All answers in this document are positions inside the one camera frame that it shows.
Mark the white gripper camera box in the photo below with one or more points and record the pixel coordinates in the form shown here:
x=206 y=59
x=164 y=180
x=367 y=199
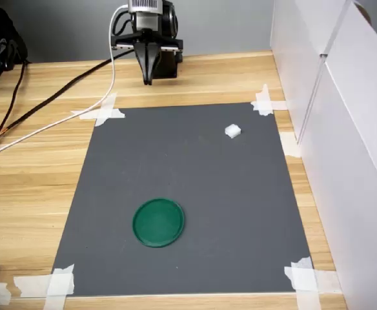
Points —
x=146 y=19

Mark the small white plastic terminal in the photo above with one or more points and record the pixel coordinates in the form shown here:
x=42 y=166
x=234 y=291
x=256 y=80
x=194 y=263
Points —
x=233 y=130

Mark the round green lid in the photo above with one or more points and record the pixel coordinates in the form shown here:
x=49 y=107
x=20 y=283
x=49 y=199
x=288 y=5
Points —
x=158 y=223

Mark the dark grey mat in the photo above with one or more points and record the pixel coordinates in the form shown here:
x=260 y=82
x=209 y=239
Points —
x=182 y=181

